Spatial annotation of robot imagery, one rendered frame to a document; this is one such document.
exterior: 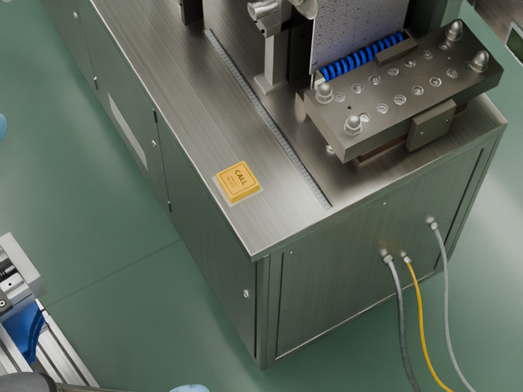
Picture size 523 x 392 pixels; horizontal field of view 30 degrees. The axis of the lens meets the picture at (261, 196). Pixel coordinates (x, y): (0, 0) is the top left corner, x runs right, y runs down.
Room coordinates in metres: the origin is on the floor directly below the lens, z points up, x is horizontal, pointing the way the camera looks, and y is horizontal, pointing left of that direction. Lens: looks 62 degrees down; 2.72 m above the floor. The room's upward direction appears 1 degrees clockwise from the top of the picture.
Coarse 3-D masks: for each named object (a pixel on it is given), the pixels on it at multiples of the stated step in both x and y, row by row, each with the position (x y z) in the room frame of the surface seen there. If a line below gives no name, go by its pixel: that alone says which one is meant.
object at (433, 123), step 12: (432, 108) 1.13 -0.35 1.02; (444, 108) 1.13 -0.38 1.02; (420, 120) 1.10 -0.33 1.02; (432, 120) 1.11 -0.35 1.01; (444, 120) 1.13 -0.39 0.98; (420, 132) 1.10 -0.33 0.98; (432, 132) 1.12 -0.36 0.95; (444, 132) 1.14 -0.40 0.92; (408, 144) 1.10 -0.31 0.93; (420, 144) 1.10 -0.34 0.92
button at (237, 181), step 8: (232, 168) 1.04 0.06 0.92; (240, 168) 1.04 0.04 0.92; (248, 168) 1.04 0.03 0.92; (216, 176) 1.02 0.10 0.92; (224, 176) 1.02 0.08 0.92; (232, 176) 1.02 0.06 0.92; (240, 176) 1.02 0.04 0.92; (248, 176) 1.02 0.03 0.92; (224, 184) 1.00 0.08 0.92; (232, 184) 1.00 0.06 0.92; (240, 184) 1.00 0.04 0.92; (248, 184) 1.00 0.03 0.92; (256, 184) 1.00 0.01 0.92; (224, 192) 0.99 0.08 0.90; (232, 192) 0.98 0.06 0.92; (240, 192) 0.98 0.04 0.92; (248, 192) 0.98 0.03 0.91; (232, 200) 0.96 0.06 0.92
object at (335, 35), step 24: (360, 0) 1.27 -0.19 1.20; (384, 0) 1.30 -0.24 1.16; (408, 0) 1.33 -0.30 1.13; (336, 24) 1.24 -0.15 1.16; (360, 24) 1.27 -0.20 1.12; (384, 24) 1.30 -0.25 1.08; (312, 48) 1.21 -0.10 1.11; (336, 48) 1.24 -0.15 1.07; (360, 48) 1.28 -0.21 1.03; (312, 72) 1.21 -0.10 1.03
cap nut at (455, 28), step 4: (452, 20) 1.33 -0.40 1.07; (456, 20) 1.32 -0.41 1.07; (460, 20) 1.32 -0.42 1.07; (452, 24) 1.32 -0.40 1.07; (456, 24) 1.31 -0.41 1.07; (460, 24) 1.31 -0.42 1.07; (448, 28) 1.32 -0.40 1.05; (452, 28) 1.31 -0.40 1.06; (456, 28) 1.31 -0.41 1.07; (460, 28) 1.31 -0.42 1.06; (448, 32) 1.31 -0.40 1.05; (452, 32) 1.31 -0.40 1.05; (456, 32) 1.31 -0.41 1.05; (460, 32) 1.31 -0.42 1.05; (448, 36) 1.31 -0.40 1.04; (452, 36) 1.31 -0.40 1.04; (456, 36) 1.30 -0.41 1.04; (460, 36) 1.31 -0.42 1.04; (452, 40) 1.30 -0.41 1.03; (456, 40) 1.30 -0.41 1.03
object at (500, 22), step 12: (468, 0) 1.32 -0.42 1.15; (480, 0) 1.29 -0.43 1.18; (492, 0) 1.26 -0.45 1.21; (504, 0) 1.24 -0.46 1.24; (516, 0) 1.22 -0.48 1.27; (480, 12) 1.28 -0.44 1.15; (492, 12) 1.26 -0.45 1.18; (504, 12) 1.23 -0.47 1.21; (516, 12) 1.21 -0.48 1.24; (492, 24) 1.25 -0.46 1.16; (504, 24) 1.22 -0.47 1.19; (504, 36) 1.21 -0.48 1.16
